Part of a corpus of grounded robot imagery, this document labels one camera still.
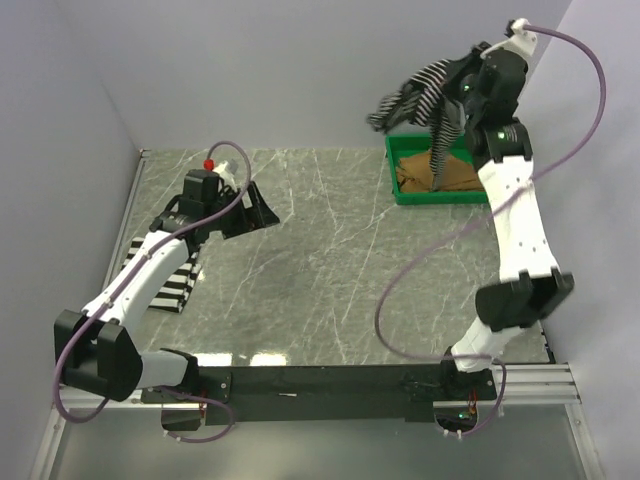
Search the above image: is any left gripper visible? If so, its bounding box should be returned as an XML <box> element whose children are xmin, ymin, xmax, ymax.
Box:
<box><xmin>205</xmin><ymin>181</ymin><xmax>279</xmax><ymax>239</ymax></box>

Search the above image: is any thin striped tank top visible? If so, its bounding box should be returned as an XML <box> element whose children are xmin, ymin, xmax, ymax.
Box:
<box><xmin>366</xmin><ymin>59</ymin><xmax>462</xmax><ymax>191</ymax></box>

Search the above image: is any wide black white striped tank top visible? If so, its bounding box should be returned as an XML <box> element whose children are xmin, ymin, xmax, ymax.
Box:
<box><xmin>115</xmin><ymin>234</ymin><xmax>200</xmax><ymax>319</ymax></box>

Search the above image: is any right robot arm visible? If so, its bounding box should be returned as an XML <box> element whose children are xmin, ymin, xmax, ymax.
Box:
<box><xmin>438</xmin><ymin>45</ymin><xmax>574</xmax><ymax>399</ymax></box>

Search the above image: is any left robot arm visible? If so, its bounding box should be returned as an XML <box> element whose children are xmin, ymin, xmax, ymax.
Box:
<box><xmin>54</xmin><ymin>168</ymin><xmax>280</xmax><ymax>402</ymax></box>

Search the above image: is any tan tank top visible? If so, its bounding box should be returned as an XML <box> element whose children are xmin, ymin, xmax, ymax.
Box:
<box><xmin>396</xmin><ymin>149</ymin><xmax>486</xmax><ymax>193</ymax></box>

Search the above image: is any green plastic bin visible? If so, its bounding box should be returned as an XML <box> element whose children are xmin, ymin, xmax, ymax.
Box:
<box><xmin>385</xmin><ymin>133</ymin><xmax>488</xmax><ymax>205</ymax></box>

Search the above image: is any black base beam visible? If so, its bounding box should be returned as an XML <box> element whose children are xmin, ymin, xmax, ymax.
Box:
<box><xmin>141</xmin><ymin>362</ymin><xmax>502</xmax><ymax>431</ymax></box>

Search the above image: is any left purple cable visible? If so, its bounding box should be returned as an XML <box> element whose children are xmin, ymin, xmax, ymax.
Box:
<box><xmin>53</xmin><ymin>142</ymin><xmax>251</xmax><ymax>444</ymax></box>

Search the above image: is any aluminium left side rail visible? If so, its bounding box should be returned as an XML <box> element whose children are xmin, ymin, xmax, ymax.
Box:
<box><xmin>101</xmin><ymin>149</ymin><xmax>150</xmax><ymax>291</ymax></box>

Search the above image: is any aluminium rail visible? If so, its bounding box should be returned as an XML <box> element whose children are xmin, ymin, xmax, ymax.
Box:
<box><xmin>60</xmin><ymin>364</ymin><xmax>581</xmax><ymax>410</ymax></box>
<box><xmin>101</xmin><ymin>149</ymin><xmax>150</xmax><ymax>291</ymax></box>

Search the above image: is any aluminium front rail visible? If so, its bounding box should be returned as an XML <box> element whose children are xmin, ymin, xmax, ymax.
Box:
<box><xmin>60</xmin><ymin>364</ymin><xmax>581</xmax><ymax>410</ymax></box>

